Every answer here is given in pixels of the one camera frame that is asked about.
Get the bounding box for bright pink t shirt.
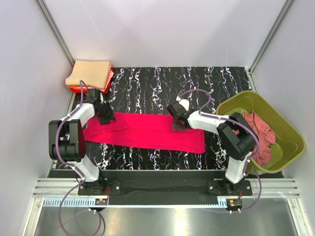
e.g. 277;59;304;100
83;113;206;154

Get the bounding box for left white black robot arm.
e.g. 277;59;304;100
48;89;115;195

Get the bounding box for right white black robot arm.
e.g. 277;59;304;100
166;99;259;195

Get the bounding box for folded red orange t shirts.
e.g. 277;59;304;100
67;65;114;94

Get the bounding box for black marble pattern mat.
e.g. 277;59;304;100
87;67;252;170

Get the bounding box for folded beige t shirt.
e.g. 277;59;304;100
65;60;111;89

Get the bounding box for dusty pink crumpled t shirt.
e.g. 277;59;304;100
242;111;276;167

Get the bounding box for olive green plastic bin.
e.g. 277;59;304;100
216;90;307;175

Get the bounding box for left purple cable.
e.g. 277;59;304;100
56;80;106;234

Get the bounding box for purple cable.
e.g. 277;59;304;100
178;89;262;212
56;80;106;234

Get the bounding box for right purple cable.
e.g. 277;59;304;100
178;89;262;212

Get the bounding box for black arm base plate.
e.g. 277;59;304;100
78;170;252;197

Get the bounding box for white slotted cable duct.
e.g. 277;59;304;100
43;197;227;209

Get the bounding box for aluminium rail front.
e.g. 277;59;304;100
32;178;299;198

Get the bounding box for left aluminium frame post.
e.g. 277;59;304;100
35;0;75;67

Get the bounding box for aluminium frame post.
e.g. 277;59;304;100
35;0;75;67
248;0;296;73

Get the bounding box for right aluminium frame post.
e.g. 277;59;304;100
248;0;296;73

